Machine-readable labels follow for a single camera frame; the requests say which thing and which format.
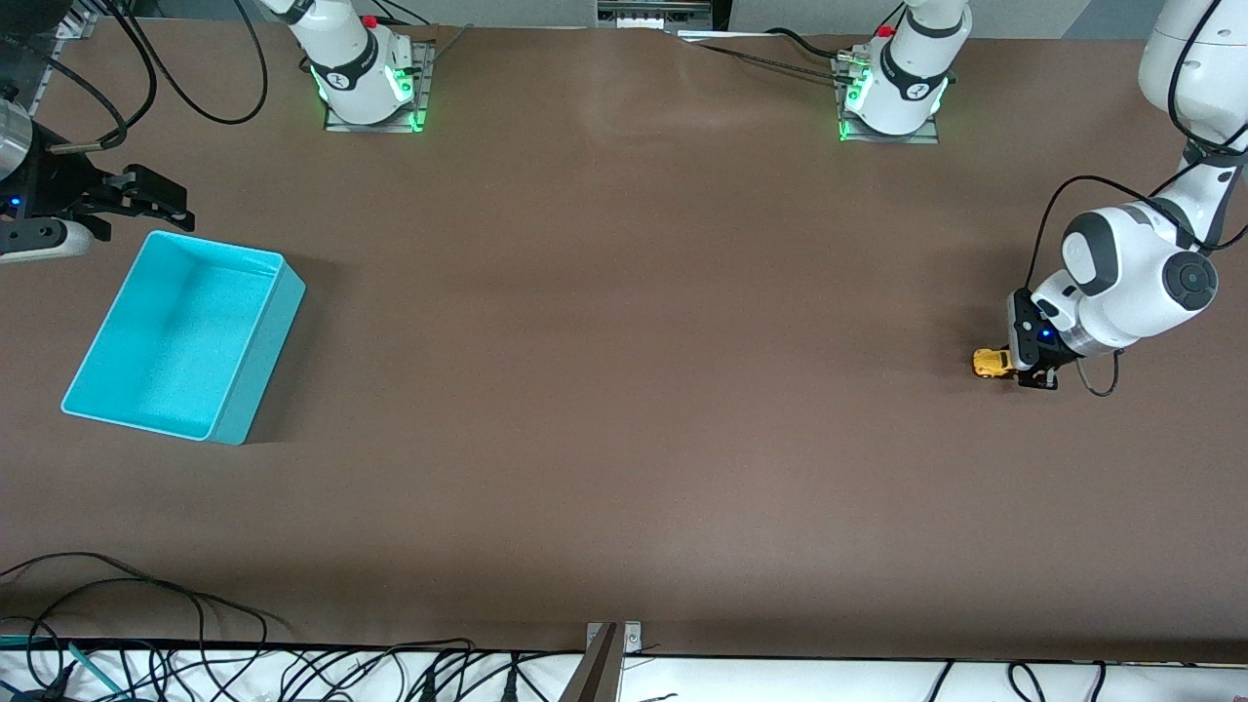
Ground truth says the turquoise plastic bin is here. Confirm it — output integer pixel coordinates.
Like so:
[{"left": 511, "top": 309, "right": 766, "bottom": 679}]
[{"left": 60, "top": 230, "right": 307, "bottom": 447}]

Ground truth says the black gripper connector cable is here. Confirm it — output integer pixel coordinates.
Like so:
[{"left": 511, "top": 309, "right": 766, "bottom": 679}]
[{"left": 24, "top": 0, "right": 159, "bottom": 155}]

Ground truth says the black looping arm cable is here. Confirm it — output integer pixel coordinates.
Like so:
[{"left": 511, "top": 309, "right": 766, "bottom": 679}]
[{"left": 109, "top": 0, "right": 270, "bottom": 126}]

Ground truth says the aluminium frame rail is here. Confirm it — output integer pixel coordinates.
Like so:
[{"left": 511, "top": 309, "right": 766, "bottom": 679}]
[{"left": 0, "top": 10, "right": 98, "bottom": 108}]

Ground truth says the black long arm cable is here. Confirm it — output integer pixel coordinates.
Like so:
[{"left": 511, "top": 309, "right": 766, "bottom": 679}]
[{"left": 1026, "top": 0, "right": 1248, "bottom": 293}]

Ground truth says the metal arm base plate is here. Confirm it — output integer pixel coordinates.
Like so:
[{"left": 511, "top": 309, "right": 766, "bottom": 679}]
[
  {"left": 322, "top": 39, "right": 436, "bottom": 135},
  {"left": 834, "top": 51, "right": 943, "bottom": 146}
]

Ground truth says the black cable on table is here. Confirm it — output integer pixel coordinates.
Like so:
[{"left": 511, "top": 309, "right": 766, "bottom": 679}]
[{"left": 682, "top": 27, "right": 859, "bottom": 87}]

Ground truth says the small metal mounting bracket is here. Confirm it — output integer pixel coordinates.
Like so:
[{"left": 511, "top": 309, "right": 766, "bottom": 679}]
[{"left": 586, "top": 621, "right": 644, "bottom": 655}]

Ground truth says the grey camera mast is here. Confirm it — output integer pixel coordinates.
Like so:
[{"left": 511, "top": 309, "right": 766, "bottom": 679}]
[{"left": 558, "top": 624, "right": 625, "bottom": 702}]

